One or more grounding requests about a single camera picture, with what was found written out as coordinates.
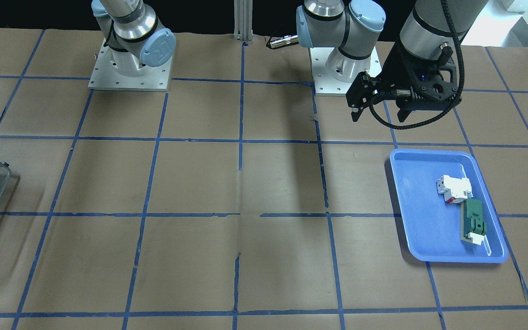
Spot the blue plastic tray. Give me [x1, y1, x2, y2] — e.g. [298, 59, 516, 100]
[389, 148, 509, 264]

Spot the aluminium profile post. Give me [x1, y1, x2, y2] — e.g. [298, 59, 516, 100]
[233, 0, 253, 43]

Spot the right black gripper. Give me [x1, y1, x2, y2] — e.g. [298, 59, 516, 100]
[346, 41, 462, 123]

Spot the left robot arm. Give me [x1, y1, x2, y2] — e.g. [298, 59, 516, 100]
[296, 0, 487, 63]

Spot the white circuit breaker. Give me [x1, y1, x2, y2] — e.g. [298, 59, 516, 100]
[436, 175, 472, 204]

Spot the green terminal block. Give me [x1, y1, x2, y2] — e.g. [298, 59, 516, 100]
[460, 197, 488, 246]

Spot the silver cable connector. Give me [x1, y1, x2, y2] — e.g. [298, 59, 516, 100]
[265, 35, 299, 50]

